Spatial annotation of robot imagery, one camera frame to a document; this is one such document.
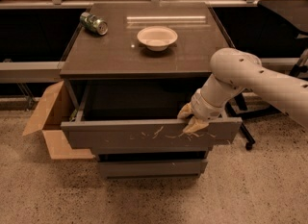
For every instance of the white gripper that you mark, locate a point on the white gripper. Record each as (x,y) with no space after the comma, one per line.
(204,109)

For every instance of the grey top drawer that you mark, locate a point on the grey top drawer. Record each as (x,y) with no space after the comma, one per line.
(141,113)

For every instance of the grey drawer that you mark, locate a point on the grey drawer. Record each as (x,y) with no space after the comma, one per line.
(141,113)
(122,150)
(152,168)

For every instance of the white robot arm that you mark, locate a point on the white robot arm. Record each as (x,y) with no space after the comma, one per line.
(234,71)

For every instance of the grey middle drawer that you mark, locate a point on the grey middle drawer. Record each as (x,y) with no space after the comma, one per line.
(122,150)

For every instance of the grey bottom drawer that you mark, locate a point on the grey bottom drawer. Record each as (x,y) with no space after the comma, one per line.
(152,168)

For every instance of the dark grey drawer cabinet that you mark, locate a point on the dark grey drawer cabinet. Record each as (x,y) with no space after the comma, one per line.
(120,56)

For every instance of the open cardboard box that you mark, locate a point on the open cardboard box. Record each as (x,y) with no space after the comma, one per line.
(53,108)

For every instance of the dark side table top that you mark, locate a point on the dark side table top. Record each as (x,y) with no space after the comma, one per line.
(294,11)

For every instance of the white paper bowl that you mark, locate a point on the white paper bowl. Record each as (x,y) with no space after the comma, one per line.
(157,38)

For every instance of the green soda can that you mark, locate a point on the green soda can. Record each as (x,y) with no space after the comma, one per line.
(93,23)

